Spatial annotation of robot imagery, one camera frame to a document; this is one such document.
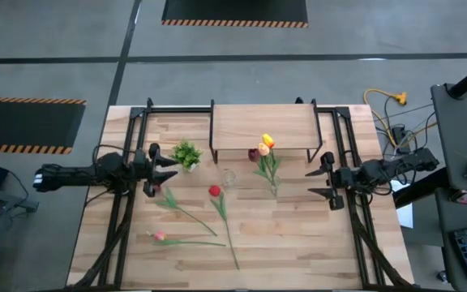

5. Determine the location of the green plant in white pot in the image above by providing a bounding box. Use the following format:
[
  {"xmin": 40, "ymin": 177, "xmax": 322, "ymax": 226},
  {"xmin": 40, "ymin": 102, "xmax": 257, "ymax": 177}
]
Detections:
[{"xmin": 169, "ymin": 139, "xmax": 204, "ymax": 173}]

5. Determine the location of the yellow and red artificial tulip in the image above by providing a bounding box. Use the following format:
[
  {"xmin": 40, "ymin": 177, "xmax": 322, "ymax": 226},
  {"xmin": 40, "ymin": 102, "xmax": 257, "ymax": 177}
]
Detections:
[{"xmin": 260, "ymin": 133, "xmax": 282, "ymax": 190}]

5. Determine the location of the dark pink artificial tulip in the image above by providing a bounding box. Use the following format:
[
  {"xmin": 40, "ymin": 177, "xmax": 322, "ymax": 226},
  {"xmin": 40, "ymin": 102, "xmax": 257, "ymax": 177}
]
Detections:
[{"xmin": 152, "ymin": 184, "xmax": 219, "ymax": 238}]

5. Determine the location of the white paper sheet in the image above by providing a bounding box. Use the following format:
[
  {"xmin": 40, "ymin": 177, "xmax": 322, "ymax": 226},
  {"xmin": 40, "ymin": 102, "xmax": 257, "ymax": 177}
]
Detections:
[{"xmin": 391, "ymin": 180, "xmax": 415, "ymax": 230}]

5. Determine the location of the black power strip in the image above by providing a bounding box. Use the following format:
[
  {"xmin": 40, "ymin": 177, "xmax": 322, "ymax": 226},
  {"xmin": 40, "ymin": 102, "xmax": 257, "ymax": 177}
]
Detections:
[{"xmin": 391, "ymin": 125, "xmax": 411, "ymax": 153}]

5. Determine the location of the wooden shelf with black legs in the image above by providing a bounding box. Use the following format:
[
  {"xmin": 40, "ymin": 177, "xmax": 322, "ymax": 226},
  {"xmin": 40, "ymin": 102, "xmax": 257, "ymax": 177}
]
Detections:
[{"xmin": 208, "ymin": 98, "xmax": 324, "ymax": 165}]

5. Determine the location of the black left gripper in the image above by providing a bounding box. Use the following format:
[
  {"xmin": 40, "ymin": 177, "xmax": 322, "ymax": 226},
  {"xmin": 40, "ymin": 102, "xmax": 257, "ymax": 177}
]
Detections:
[{"xmin": 135, "ymin": 142, "xmax": 179, "ymax": 199}]

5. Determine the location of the dark grey desk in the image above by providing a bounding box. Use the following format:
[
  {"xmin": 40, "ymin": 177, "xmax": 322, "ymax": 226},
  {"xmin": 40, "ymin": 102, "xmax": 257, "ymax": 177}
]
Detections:
[{"xmin": 434, "ymin": 188, "xmax": 467, "ymax": 292}]

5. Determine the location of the black side desk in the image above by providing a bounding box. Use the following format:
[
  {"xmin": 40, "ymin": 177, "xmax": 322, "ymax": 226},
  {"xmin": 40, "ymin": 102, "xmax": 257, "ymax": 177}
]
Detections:
[{"xmin": 431, "ymin": 83, "xmax": 467, "ymax": 195}]

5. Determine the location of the dark red artificial tulip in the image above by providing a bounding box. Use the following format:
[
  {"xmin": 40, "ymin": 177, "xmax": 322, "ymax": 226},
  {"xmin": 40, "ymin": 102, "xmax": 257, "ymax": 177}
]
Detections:
[{"xmin": 247, "ymin": 148, "xmax": 276, "ymax": 190}]

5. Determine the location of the light pink artificial tulip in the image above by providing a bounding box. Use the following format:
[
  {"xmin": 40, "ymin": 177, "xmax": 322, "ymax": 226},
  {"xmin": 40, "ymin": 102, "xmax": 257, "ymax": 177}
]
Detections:
[{"xmin": 146, "ymin": 230, "xmax": 227, "ymax": 247}]

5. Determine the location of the black hazard-striped floor mat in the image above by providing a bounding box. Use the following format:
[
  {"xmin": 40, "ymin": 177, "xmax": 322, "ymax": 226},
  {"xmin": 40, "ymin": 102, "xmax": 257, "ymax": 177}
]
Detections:
[
  {"xmin": 161, "ymin": 0, "xmax": 310, "ymax": 29},
  {"xmin": 0, "ymin": 96, "xmax": 88, "ymax": 156}
]

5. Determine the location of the peach artificial tulip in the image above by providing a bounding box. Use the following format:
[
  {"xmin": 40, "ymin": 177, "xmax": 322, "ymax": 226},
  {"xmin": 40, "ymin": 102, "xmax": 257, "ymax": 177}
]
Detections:
[{"xmin": 257, "ymin": 142, "xmax": 277, "ymax": 190}]

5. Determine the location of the yellow extension cord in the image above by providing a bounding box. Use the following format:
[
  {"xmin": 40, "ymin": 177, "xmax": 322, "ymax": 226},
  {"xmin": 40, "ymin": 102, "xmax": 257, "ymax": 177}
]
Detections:
[{"xmin": 362, "ymin": 88, "xmax": 438, "ymax": 150}]

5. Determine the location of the bright red artificial tulip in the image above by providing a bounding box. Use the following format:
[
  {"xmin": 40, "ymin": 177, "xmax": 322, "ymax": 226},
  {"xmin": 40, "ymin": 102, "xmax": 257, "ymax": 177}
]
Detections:
[{"xmin": 208, "ymin": 184, "xmax": 242, "ymax": 271}]

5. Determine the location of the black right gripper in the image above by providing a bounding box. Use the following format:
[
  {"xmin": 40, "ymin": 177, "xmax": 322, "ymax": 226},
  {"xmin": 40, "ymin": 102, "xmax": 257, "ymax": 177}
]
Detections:
[{"xmin": 305, "ymin": 152, "xmax": 358, "ymax": 211}]

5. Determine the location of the clear glass vase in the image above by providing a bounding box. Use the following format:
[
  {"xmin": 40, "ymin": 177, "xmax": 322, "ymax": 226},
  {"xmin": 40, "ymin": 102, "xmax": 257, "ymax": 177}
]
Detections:
[{"xmin": 221, "ymin": 168, "xmax": 239, "ymax": 188}]

